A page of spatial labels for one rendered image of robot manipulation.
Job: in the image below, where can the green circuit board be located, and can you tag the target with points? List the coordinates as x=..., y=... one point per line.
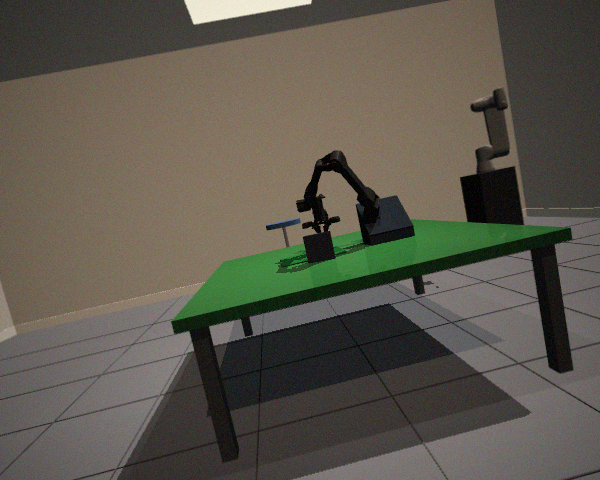
x=303, y=258

